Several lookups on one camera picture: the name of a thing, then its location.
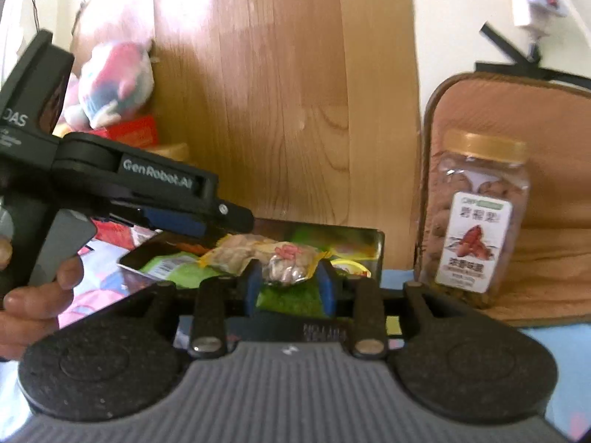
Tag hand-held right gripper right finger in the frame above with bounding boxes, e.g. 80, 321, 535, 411
316, 258, 435, 360

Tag green snack packet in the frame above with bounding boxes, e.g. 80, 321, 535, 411
139, 251, 214, 287

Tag printed blue blanket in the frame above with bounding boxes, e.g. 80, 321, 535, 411
0, 219, 591, 443

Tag plush toy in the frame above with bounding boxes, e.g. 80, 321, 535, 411
55, 41, 156, 132

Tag clear yellow-edged snack packet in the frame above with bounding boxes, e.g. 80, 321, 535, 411
198, 234, 334, 289

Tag black tape strips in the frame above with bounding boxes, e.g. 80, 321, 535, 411
478, 21, 591, 87

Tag red gift box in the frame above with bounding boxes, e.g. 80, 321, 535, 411
90, 114, 160, 149

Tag person's left hand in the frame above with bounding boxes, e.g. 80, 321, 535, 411
0, 237, 86, 361

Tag wooden headboard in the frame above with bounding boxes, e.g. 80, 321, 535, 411
69, 0, 422, 271

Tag white charger plug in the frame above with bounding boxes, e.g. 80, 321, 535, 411
510, 0, 537, 29

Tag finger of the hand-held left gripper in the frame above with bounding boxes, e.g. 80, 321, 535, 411
110, 205, 208, 240
202, 198, 256, 235

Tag pecan jar with gold lid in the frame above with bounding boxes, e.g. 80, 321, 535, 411
414, 128, 531, 311

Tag brown quilted cushion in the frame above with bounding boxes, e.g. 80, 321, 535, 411
416, 71, 591, 329

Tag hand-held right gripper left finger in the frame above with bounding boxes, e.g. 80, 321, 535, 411
148, 258, 263, 361

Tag metal tin box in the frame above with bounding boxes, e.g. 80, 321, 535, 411
116, 219, 386, 328

